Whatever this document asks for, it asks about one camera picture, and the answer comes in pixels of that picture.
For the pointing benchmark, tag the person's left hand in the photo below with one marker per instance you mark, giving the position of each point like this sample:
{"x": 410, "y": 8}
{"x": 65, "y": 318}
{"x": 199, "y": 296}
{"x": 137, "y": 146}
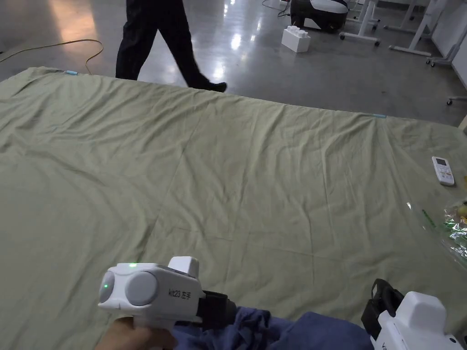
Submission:
{"x": 127, "y": 337}

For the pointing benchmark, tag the bed with pale green sheet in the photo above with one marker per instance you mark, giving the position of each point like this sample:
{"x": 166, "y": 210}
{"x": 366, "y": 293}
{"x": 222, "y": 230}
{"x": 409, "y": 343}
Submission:
{"x": 226, "y": 175}

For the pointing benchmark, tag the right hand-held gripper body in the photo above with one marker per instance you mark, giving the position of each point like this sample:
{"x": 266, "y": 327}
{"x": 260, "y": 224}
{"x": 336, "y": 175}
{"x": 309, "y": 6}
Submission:
{"x": 416, "y": 321}

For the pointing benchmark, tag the clear plastic bag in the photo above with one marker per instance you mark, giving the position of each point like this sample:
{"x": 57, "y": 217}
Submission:
{"x": 454, "y": 233}

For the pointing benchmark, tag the white foam block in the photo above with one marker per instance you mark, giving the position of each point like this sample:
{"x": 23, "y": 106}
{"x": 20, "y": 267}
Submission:
{"x": 295, "y": 38}

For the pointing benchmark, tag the white remote control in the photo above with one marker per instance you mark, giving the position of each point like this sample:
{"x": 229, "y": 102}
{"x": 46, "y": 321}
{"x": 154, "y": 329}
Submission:
{"x": 443, "y": 170}

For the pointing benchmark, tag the white cabinet on casters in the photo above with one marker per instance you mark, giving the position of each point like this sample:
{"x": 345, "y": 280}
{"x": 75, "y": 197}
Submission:
{"x": 454, "y": 36}

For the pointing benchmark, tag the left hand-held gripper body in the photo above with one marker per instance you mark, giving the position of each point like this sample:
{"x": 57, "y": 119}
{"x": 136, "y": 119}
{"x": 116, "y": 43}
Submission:
{"x": 153, "y": 291}

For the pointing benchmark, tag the dark blue shirt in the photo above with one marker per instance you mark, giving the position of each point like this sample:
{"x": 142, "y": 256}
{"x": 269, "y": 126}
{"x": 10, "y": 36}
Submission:
{"x": 292, "y": 333}

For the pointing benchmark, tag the black and white robot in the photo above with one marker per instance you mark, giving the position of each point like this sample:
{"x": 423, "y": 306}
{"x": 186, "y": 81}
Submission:
{"x": 321, "y": 12}

